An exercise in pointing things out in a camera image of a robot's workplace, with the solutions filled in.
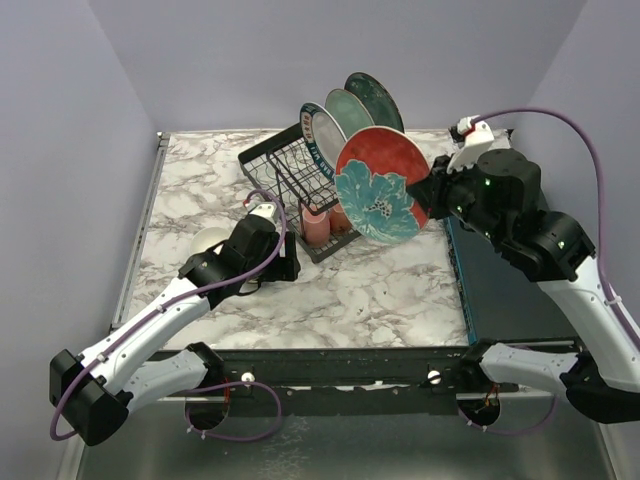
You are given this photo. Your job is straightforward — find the white plate lettered rim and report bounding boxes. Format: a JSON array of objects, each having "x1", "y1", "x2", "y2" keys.
[{"x1": 299, "y1": 102, "x2": 347, "y2": 181}]

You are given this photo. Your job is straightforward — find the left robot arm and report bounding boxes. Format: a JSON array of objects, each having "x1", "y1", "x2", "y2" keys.
[{"x1": 49, "y1": 214, "x2": 300, "y2": 446}]

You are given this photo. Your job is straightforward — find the pink printed coffee mug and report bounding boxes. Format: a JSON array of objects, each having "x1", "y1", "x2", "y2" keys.
[{"x1": 329, "y1": 203, "x2": 352, "y2": 236}]

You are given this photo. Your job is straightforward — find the plain pink mug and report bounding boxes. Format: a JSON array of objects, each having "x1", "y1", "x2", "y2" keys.
[{"x1": 302, "y1": 207, "x2": 331, "y2": 248}]

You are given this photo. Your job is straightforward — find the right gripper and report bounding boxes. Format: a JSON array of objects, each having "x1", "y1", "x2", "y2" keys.
[{"x1": 410, "y1": 150, "x2": 507, "y2": 246}]

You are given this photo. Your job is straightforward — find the left aluminium rail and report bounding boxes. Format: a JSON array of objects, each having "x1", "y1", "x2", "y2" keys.
[{"x1": 109, "y1": 132, "x2": 171, "y2": 331}]

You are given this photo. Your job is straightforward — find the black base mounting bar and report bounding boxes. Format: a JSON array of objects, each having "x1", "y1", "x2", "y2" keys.
[{"x1": 218, "y1": 347, "x2": 492, "y2": 417}]

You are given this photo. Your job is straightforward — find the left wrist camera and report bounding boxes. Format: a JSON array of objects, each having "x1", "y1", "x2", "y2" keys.
[{"x1": 246, "y1": 202, "x2": 279, "y2": 223}]

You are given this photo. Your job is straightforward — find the blue network switch box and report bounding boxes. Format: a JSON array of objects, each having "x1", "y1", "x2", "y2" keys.
[{"x1": 443, "y1": 219, "x2": 577, "y2": 344}]

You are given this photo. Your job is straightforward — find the white small bowl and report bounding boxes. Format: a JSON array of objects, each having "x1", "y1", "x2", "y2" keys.
[{"x1": 189, "y1": 227, "x2": 230, "y2": 255}]

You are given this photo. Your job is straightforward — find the light blue floral plate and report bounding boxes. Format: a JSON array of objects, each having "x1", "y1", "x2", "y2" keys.
[{"x1": 324, "y1": 89, "x2": 374, "y2": 138}]

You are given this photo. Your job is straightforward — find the blue ceramic plate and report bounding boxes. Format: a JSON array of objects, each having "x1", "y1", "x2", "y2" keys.
[{"x1": 344, "y1": 72, "x2": 405, "y2": 133}]

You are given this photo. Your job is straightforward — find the red plate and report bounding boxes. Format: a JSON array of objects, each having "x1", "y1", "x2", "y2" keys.
[{"x1": 334, "y1": 126, "x2": 430, "y2": 245}]

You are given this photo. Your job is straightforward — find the black wire dish rack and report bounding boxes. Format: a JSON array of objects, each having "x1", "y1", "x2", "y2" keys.
[{"x1": 238, "y1": 124, "x2": 360, "y2": 263}]

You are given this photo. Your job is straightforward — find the dark bowl cream inside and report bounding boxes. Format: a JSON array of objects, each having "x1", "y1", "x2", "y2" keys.
[{"x1": 238, "y1": 277, "x2": 263, "y2": 296}]

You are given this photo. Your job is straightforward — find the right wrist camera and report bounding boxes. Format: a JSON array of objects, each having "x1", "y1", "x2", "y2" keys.
[{"x1": 446, "y1": 115, "x2": 495, "y2": 174}]

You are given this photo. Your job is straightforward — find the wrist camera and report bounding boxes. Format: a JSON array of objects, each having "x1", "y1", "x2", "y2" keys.
[
  {"x1": 246, "y1": 202, "x2": 279, "y2": 223},
  {"x1": 446, "y1": 115, "x2": 495, "y2": 174}
]

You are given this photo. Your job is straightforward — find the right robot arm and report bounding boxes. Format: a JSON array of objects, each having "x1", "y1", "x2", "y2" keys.
[{"x1": 406, "y1": 149, "x2": 639, "y2": 424}]

